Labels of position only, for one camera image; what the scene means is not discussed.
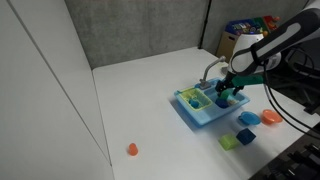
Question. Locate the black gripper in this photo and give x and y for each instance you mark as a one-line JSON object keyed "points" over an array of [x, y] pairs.
{"points": [[226, 81]]}

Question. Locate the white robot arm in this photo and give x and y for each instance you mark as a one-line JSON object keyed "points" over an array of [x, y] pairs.
{"points": [[276, 36]]}

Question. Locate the green cup in sink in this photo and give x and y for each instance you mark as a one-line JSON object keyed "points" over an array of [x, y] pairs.
{"points": [[228, 95]]}

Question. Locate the light blue toy sink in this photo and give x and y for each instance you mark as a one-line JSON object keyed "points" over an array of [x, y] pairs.
{"points": [[206, 116]]}

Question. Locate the lime green toy block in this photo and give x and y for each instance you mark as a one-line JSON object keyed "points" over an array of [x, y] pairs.
{"points": [[228, 142]]}

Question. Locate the white toy dish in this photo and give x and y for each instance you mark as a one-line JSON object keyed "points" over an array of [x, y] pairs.
{"points": [[233, 100]]}

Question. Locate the grey toy faucet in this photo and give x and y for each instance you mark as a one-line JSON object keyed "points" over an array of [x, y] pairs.
{"points": [[208, 71]]}

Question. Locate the yellow-green dish rack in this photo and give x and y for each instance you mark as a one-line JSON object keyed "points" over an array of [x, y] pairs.
{"points": [[195, 96]]}

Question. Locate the blue toy plate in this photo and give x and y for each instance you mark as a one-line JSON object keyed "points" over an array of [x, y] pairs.
{"points": [[250, 118]]}

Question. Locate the small blue toy cup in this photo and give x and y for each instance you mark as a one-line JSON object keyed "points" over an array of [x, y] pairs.
{"points": [[194, 103]]}

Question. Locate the orange bowl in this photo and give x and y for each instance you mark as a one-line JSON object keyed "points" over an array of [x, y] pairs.
{"points": [[270, 117]]}

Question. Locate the black clamp equipment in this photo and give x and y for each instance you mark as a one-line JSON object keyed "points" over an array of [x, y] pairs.
{"points": [[293, 156]]}

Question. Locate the small orange toy cup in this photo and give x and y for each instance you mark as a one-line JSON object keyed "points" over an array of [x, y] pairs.
{"points": [[133, 149]]}

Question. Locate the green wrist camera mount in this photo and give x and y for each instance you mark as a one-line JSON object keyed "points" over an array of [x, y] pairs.
{"points": [[248, 80]]}

